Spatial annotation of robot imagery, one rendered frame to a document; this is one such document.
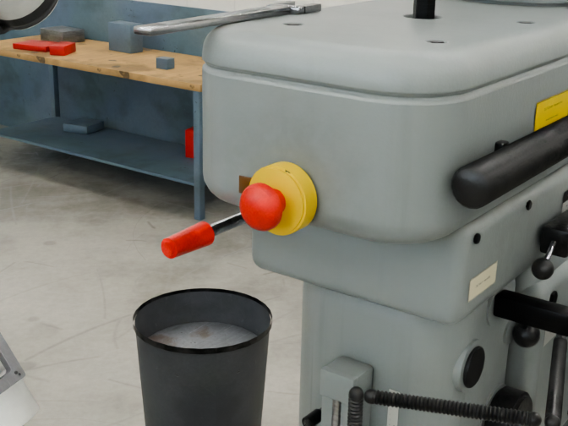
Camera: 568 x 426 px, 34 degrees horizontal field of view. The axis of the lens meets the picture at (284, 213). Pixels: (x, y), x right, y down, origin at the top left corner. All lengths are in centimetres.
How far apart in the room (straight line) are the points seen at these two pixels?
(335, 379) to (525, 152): 31
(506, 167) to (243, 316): 268
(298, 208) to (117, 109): 666
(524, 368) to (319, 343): 25
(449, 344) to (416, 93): 31
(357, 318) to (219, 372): 211
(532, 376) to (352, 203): 44
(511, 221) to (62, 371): 344
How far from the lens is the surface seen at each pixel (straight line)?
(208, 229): 86
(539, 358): 112
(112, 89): 740
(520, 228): 95
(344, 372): 95
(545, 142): 84
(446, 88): 73
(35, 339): 453
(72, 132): 724
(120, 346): 441
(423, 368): 95
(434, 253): 85
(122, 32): 678
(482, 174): 73
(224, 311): 342
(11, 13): 101
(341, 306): 96
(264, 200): 75
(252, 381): 315
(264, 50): 79
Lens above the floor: 201
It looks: 19 degrees down
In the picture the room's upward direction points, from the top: 1 degrees clockwise
